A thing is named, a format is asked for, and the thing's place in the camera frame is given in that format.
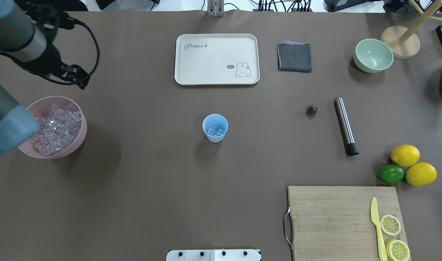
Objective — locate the pink bowl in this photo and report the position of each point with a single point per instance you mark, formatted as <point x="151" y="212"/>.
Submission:
<point x="40" y="108"/>

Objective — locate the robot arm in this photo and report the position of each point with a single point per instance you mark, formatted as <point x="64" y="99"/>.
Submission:
<point x="26" y="37"/>

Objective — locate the yellow lemon lower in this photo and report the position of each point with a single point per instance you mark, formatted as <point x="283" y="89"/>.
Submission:
<point x="421" y="174"/>

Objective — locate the light blue plastic cup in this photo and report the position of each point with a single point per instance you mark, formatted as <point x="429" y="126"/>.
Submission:
<point x="215" y="120"/>

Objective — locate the wooden cutting board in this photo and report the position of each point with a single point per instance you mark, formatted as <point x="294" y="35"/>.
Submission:
<point x="333" y="223"/>

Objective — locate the wooden stand with base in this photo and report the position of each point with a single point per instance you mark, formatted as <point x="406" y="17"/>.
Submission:
<point x="403" y="42"/>

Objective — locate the clear ice cubes pile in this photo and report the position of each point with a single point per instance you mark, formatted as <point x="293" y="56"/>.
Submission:
<point x="58" y="129"/>

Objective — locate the grey folded cloth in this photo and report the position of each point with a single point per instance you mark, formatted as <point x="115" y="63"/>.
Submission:
<point x="294" y="56"/>

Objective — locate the yellow plastic knife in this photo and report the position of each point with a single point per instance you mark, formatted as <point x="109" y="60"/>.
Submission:
<point x="374" y="215"/>

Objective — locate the red strawberry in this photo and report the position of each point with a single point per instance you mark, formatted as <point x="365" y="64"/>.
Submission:
<point x="312" y="109"/>

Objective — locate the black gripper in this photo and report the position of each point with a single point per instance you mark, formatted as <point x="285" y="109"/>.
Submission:
<point x="51" y="58"/>

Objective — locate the lemon slice upper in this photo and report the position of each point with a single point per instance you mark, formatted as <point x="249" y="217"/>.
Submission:
<point x="390" y="225"/>

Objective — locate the lemon slice lower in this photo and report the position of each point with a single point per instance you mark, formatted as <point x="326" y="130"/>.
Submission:
<point x="397" y="250"/>

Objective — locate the green lime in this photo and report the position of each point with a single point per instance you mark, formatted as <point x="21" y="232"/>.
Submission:
<point x="391" y="173"/>

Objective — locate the yellow lemon upper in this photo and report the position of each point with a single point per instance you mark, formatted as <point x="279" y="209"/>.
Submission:
<point x="405" y="155"/>

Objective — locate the steel muddler black tip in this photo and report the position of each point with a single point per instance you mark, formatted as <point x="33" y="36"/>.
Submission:
<point x="345" y="127"/>

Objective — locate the light green bowl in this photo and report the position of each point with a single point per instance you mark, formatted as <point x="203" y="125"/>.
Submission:
<point x="372" y="56"/>

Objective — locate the cream rabbit tray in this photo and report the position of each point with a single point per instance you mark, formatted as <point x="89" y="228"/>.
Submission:
<point x="216" y="59"/>

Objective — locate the aluminium camera post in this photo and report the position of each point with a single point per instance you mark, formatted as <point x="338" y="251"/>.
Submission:
<point x="215" y="8"/>

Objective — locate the yellow lemon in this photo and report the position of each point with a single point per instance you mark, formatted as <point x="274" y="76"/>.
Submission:
<point x="421" y="174"/>
<point x="405" y="155"/>

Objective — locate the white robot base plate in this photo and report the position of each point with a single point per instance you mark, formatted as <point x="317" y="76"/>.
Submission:
<point x="215" y="255"/>

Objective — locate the lemon slice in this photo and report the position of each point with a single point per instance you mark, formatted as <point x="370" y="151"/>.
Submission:
<point x="397" y="250"/>
<point x="390" y="225"/>

